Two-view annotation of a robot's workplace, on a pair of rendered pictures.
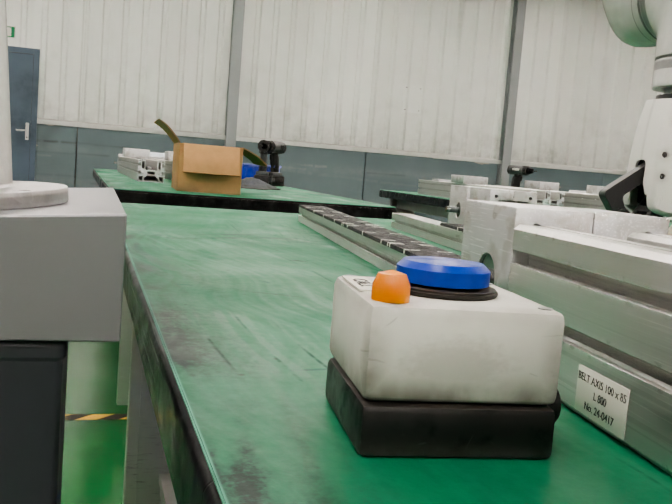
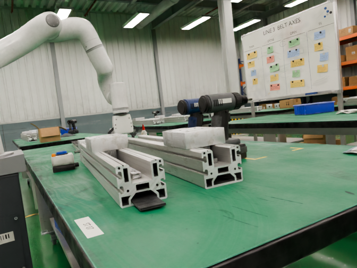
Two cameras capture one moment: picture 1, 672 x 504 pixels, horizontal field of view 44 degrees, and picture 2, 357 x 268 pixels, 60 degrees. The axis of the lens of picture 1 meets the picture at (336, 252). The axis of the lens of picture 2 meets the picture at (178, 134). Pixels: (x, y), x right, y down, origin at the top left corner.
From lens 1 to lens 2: 0.96 m
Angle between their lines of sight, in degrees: 12
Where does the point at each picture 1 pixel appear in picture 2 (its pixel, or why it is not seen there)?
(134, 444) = (41, 212)
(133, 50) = (18, 92)
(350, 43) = not seen: hidden behind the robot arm
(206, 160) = (48, 132)
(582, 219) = not seen: hidden behind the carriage
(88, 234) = (18, 157)
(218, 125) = (57, 113)
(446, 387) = (61, 164)
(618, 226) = not seen: hidden behind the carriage
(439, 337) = (59, 159)
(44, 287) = (14, 166)
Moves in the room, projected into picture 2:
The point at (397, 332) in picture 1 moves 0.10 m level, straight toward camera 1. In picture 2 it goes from (54, 159) to (46, 164)
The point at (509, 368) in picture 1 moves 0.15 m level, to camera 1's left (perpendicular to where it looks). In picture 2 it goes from (67, 160) to (25, 166)
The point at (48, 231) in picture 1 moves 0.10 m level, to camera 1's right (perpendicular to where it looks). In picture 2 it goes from (13, 158) to (39, 155)
